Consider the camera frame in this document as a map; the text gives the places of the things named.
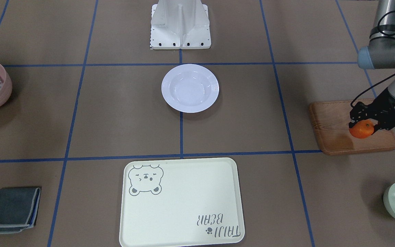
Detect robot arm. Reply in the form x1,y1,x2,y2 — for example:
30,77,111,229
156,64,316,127
348,0,395,132

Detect white round plate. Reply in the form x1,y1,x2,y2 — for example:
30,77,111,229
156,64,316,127
160,64,220,114

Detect cream bear tray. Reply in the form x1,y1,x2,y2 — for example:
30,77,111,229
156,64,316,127
119,157,246,247

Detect wooden cutting board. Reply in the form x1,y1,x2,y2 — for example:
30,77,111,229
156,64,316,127
308,101,395,156

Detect orange fruit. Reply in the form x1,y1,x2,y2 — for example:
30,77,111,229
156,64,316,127
349,119,375,139

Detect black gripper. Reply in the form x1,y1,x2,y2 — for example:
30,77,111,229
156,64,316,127
349,90,395,133

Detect folded grey cloth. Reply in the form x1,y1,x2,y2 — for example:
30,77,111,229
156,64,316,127
0,187,42,235

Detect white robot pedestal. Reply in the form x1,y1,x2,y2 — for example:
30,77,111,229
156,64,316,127
149,0,212,50

